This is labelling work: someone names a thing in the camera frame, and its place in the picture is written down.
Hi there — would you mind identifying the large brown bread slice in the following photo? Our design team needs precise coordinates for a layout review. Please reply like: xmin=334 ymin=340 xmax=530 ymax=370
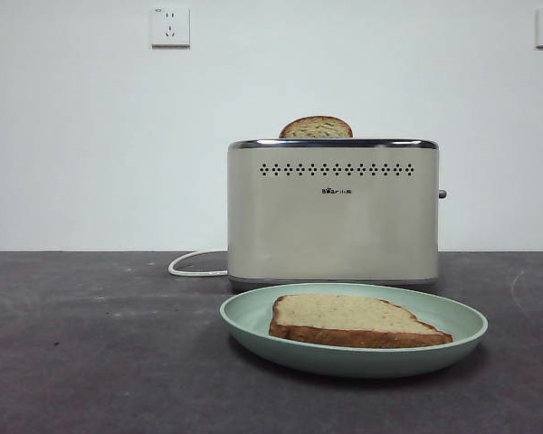
xmin=268 ymin=293 xmax=454 ymax=349

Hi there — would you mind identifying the pale green round plate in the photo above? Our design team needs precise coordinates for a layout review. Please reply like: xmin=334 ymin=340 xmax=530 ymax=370
xmin=219 ymin=282 xmax=489 ymax=379

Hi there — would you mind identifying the white toaster power cord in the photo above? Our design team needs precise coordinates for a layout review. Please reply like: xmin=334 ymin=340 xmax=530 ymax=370
xmin=168 ymin=249 xmax=230 ymax=278

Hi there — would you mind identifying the small brown bread slice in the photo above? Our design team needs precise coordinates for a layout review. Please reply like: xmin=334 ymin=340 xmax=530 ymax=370
xmin=278 ymin=116 xmax=355 ymax=139

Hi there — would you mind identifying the cream toaster with chrome top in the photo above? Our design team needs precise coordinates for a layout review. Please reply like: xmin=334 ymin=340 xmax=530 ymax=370
xmin=226 ymin=137 xmax=449 ymax=293

